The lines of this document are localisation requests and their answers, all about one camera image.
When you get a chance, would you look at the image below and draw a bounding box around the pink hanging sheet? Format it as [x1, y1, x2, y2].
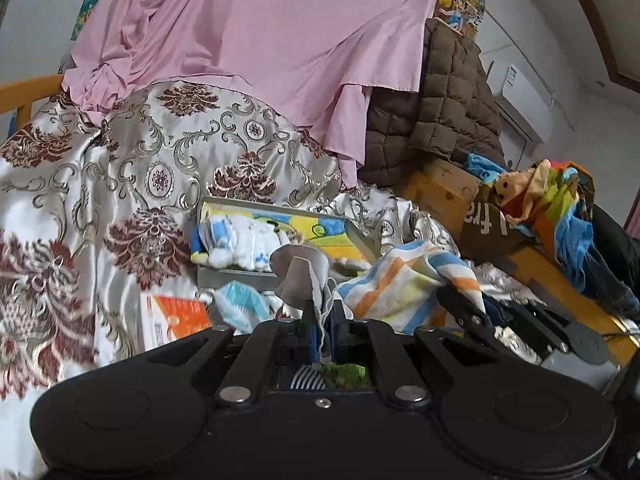
[63, 0, 436, 186]

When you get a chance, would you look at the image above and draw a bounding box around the colourful clothes pile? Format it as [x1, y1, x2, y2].
[459, 154, 639, 323]

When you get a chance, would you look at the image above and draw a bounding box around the metal tray with cartoon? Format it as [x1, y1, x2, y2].
[191, 197, 380, 292]

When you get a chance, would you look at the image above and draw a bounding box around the brown quilted jacket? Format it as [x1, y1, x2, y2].
[358, 18, 504, 188]

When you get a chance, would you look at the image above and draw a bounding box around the striped yellow cuff sock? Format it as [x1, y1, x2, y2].
[336, 240, 486, 335]

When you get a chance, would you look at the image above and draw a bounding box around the white orange medicine box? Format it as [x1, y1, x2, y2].
[140, 292, 212, 351]

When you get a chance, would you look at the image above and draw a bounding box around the blue white mask packet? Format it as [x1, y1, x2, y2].
[213, 281, 273, 335]

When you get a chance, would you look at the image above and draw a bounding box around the white blue baby sock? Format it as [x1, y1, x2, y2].
[191, 212, 305, 272]

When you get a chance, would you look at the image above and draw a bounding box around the wooden bed rail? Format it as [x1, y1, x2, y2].
[0, 74, 63, 130]

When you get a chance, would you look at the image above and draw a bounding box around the wooden side frame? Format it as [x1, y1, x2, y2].
[394, 154, 639, 362]

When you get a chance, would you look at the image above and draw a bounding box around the navy striped sock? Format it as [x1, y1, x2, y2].
[290, 365, 326, 390]

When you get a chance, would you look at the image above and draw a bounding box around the floral satin bedspread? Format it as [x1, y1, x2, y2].
[1, 81, 456, 479]

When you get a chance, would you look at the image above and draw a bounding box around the wall cartoon poster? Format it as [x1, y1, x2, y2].
[434, 0, 486, 40]

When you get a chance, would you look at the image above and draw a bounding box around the grey cloth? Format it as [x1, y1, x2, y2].
[270, 244, 335, 364]

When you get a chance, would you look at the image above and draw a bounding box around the white air conditioner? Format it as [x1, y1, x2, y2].
[487, 61, 553, 144]

